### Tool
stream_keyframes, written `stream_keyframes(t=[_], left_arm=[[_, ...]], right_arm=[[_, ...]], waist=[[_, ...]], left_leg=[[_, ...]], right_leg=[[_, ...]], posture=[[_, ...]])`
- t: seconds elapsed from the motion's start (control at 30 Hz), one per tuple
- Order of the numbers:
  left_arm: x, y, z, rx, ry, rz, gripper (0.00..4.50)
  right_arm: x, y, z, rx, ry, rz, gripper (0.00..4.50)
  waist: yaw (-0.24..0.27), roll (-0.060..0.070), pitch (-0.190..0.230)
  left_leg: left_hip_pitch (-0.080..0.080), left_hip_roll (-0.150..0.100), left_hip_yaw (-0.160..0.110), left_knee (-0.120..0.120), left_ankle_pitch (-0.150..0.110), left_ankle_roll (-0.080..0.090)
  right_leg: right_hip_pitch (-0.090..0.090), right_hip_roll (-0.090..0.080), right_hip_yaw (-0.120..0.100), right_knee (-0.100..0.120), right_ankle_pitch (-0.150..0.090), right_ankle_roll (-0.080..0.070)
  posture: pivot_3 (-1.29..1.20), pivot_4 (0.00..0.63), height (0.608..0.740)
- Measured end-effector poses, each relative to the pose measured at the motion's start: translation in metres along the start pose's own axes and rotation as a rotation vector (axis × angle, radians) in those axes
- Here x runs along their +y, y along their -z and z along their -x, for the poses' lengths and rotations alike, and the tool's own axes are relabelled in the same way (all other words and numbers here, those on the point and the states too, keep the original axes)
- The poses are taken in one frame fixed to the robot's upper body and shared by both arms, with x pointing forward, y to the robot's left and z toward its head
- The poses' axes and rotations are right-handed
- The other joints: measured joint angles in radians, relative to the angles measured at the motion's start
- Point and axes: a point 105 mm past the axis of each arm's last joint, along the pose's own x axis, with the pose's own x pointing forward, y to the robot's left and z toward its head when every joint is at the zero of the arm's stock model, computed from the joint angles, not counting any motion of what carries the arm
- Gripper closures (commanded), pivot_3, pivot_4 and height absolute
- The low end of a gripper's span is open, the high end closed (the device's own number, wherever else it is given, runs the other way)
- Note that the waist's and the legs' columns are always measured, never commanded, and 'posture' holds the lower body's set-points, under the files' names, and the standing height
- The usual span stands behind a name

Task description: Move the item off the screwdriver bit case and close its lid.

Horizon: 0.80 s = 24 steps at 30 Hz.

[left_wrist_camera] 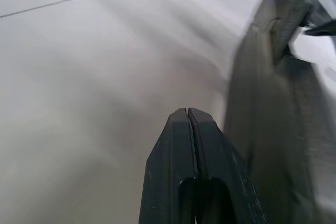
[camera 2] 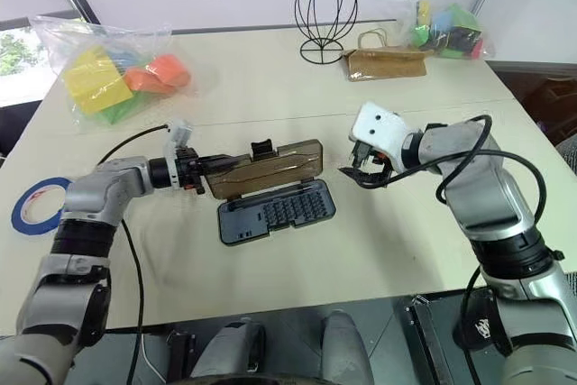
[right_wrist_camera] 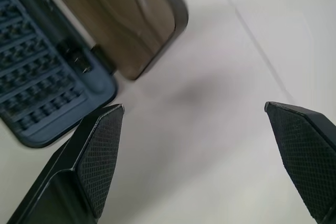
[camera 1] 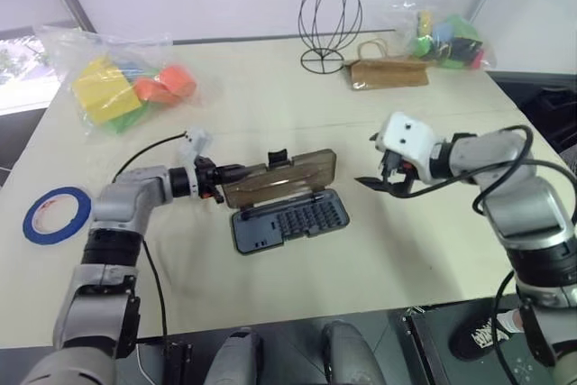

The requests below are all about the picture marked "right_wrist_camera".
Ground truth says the screwdriver bit case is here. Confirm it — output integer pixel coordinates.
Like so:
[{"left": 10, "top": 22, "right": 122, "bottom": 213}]
[{"left": 0, "top": 0, "right": 190, "bottom": 149}]

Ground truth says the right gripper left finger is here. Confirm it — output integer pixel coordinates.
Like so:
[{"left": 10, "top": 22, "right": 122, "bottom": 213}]
[{"left": 7, "top": 103, "right": 125, "bottom": 224}]

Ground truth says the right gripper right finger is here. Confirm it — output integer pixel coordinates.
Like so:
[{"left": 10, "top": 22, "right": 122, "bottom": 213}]
[{"left": 264, "top": 101, "right": 336, "bottom": 224}]

